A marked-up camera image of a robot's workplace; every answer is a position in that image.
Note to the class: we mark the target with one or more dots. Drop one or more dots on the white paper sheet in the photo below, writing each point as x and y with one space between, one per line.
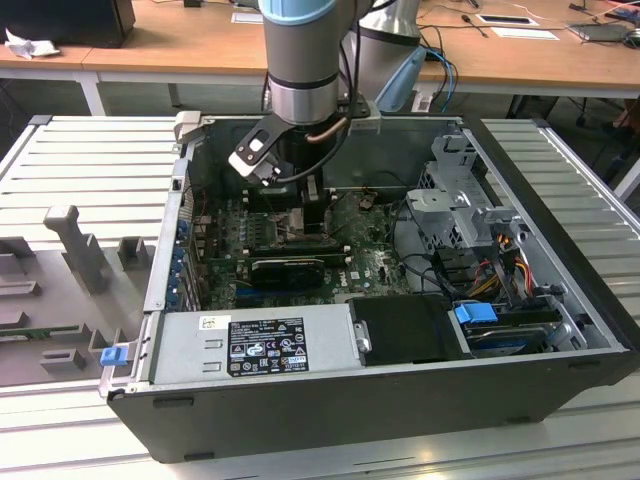
247 18
525 34

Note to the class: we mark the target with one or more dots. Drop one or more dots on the black CPU socket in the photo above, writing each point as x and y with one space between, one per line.
280 238

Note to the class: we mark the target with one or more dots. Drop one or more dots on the grey power supply unit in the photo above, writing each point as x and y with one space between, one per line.
190 350

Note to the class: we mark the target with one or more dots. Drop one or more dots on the crumpled white paper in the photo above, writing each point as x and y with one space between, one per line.
30 46

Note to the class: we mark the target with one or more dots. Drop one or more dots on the grey parts rack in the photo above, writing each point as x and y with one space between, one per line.
65 300

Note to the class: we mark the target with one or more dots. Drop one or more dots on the grey plastic case latch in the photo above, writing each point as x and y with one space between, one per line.
187 122

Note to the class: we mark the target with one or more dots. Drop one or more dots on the black plastic shroud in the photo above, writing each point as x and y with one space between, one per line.
410 330

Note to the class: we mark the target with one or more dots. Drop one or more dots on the blue disk carrier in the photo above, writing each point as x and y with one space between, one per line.
475 315

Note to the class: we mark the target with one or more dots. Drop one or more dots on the white framed tablet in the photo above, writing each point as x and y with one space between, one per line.
505 20

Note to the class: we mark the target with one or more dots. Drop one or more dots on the dark notebook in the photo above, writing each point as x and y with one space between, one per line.
600 32

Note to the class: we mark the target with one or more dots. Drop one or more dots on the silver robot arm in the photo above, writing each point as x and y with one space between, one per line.
300 50

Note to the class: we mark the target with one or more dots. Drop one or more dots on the silver hard disk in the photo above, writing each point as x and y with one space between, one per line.
500 345

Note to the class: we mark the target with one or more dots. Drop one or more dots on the black graphics card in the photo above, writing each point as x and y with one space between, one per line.
285 275

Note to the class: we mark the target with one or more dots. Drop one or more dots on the wooden desk white frame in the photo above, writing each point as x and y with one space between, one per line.
70 60
200 45

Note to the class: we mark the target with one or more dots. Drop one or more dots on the green motherboard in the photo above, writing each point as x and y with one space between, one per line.
370 260

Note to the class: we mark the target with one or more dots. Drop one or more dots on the round coin cell battery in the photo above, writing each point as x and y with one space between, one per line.
365 202

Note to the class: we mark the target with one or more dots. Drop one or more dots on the blue plastic latch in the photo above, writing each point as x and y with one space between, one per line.
112 357

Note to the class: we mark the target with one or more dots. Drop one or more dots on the RAM slot white clips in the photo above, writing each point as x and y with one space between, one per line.
260 192
260 200
332 257
332 248

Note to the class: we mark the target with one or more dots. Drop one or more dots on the black computer box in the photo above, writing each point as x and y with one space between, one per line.
65 22

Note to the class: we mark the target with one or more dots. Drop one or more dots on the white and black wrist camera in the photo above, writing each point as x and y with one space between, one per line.
250 165

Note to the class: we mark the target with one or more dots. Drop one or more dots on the pale blue teach pendant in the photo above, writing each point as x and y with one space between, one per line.
400 82

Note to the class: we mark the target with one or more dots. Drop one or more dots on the green RAM stick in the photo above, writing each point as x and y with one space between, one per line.
40 331

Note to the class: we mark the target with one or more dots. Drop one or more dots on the grey metal drive cage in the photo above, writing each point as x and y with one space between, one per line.
435 205

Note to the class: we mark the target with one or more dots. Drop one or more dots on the blue expansion slot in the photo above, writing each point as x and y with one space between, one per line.
244 290

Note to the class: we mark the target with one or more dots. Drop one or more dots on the open black PC case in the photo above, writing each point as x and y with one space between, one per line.
350 415

